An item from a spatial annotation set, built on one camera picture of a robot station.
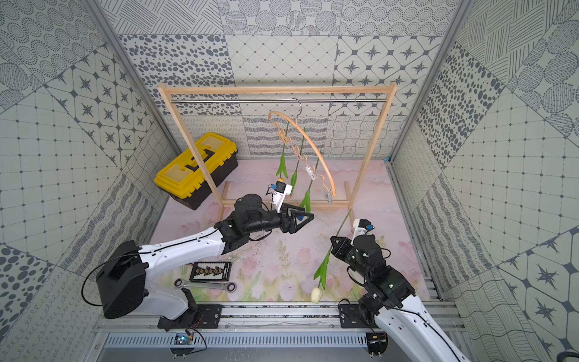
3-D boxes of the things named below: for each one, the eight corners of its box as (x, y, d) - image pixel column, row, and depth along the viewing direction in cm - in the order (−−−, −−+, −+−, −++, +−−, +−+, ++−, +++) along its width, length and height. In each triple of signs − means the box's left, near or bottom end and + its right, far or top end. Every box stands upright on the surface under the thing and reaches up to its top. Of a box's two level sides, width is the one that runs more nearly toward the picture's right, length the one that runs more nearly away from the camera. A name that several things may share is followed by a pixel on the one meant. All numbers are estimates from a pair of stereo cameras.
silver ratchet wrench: (176, 287, 82) (173, 285, 80) (179, 278, 84) (177, 276, 82) (235, 293, 81) (233, 291, 79) (237, 283, 83) (236, 282, 81)
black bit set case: (190, 280, 84) (188, 279, 82) (195, 264, 88) (193, 262, 86) (228, 280, 84) (227, 279, 82) (232, 264, 88) (230, 262, 86)
